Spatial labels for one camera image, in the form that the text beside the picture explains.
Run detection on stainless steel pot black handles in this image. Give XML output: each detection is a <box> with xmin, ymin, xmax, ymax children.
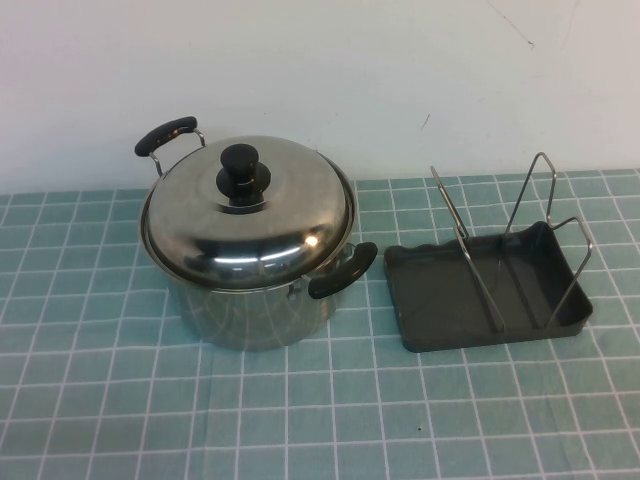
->
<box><xmin>133</xmin><ymin>115</ymin><xmax>379</xmax><ymax>354</ymax></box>

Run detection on grey tray wire lid rack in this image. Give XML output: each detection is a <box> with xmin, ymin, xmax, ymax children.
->
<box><xmin>382</xmin><ymin>152</ymin><xmax>596</xmax><ymax>355</ymax></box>

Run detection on steel pot lid black knob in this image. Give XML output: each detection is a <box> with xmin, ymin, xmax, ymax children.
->
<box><xmin>139</xmin><ymin>133</ymin><xmax>359</xmax><ymax>292</ymax></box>

